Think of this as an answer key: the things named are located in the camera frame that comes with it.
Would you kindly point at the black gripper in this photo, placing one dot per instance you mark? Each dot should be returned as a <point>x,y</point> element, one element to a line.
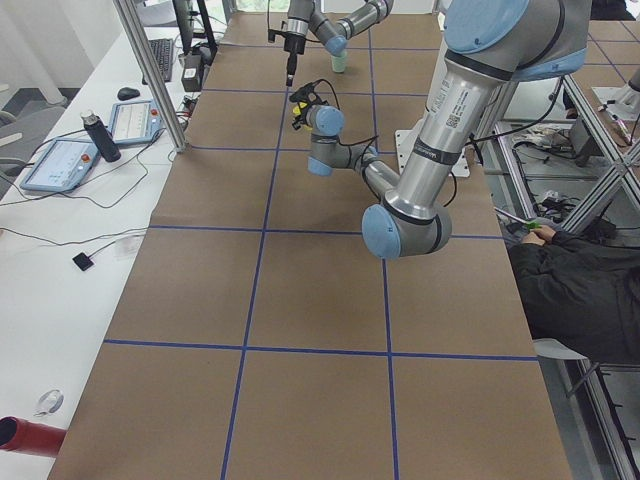
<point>301,111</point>
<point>291,44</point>

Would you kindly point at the yellow cup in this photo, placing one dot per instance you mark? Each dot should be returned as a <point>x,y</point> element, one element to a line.
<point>303,110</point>

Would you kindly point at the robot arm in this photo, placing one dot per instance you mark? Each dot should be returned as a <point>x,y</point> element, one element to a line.
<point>488,43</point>
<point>306,16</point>

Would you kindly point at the green cup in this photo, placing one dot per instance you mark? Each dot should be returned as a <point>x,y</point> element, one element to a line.
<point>339,62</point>

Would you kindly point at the black power adapter box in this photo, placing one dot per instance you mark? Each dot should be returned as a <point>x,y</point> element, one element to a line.
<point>192,74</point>

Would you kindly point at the black monitor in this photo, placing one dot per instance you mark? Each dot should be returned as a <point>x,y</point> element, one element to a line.
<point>185,14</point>

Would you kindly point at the black keyboard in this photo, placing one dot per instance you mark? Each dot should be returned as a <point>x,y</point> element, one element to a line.
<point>163,53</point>

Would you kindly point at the far blue teach pendant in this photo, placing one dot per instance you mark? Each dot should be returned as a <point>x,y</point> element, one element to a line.
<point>134,122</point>

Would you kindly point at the blue teach pendant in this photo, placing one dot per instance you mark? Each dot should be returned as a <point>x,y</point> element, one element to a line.
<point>134,122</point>
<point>62,166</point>

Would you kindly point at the black computer mouse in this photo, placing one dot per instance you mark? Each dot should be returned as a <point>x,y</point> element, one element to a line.
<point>127,93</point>

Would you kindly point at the black water bottle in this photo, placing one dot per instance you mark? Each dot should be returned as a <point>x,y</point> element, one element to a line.
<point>100,136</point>

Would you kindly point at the near blue teach pendant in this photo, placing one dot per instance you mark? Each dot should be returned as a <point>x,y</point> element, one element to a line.
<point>62,166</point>

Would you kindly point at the small black square device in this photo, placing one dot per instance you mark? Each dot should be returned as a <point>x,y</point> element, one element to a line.
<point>83,261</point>

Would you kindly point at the person in black jacket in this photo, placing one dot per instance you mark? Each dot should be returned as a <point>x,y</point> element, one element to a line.
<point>584,295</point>

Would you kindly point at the clear tape roll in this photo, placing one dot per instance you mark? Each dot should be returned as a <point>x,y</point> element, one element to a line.
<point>49,403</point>

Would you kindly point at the red cylinder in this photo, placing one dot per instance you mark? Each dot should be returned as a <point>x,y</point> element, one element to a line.
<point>22,436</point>

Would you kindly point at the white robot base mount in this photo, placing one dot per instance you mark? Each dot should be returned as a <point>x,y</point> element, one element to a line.
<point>409,142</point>

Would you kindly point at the aluminium frame post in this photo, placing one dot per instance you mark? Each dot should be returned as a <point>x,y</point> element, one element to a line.
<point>142,51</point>

